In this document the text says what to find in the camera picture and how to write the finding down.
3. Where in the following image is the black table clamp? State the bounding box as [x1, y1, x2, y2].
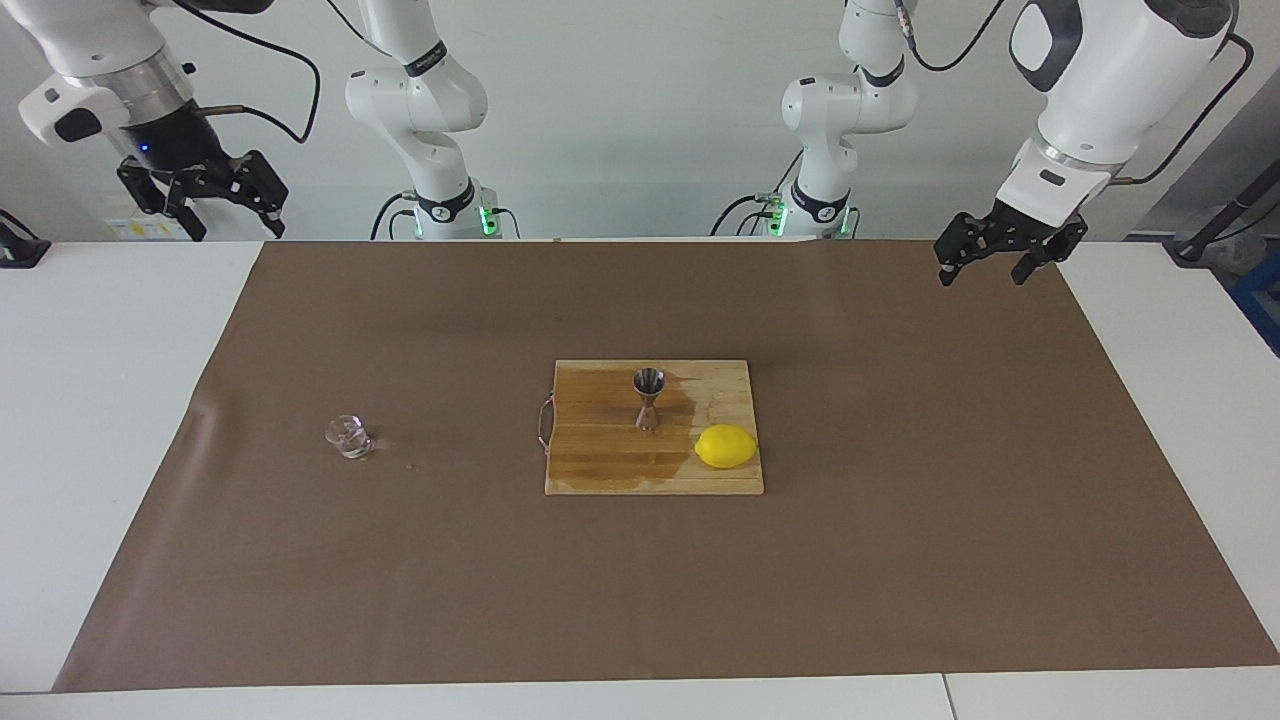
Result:
[0, 208, 53, 269]

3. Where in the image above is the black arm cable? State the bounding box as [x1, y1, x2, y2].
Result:
[150, 0, 366, 146]
[890, 0, 1254, 187]

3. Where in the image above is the black tripod pole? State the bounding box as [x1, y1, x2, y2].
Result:
[1165, 160, 1280, 266]

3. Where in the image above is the steel double jigger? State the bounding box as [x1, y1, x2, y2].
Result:
[632, 367, 667, 432]

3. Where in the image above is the black base cable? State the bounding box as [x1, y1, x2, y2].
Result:
[370, 192, 416, 241]
[710, 150, 803, 238]

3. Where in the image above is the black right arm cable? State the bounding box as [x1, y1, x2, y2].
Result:
[150, 0, 366, 146]

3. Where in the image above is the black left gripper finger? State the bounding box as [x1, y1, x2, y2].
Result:
[1010, 225, 1089, 287]
[934, 212, 991, 288]

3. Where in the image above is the small clear glass cup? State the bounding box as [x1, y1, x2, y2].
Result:
[324, 414, 373, 460]

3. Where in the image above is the blue crate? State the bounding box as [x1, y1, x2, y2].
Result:
[1228, 255, 1280, 356]

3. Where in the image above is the brown table mat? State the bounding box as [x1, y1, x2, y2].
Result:
[52, 240, 1280, 693]

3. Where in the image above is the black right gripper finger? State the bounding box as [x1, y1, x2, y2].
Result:
[116, 157, 209, 243]
[195, 150, 290, 240]

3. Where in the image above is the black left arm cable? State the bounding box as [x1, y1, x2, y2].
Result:
[890, 0, 1254, 187]

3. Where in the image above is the wooden cutting board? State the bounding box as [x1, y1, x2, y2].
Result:
[537, 360, 766, 496]

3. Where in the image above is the yellow lemon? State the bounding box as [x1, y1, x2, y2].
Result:
[694, 424, 759, 470]

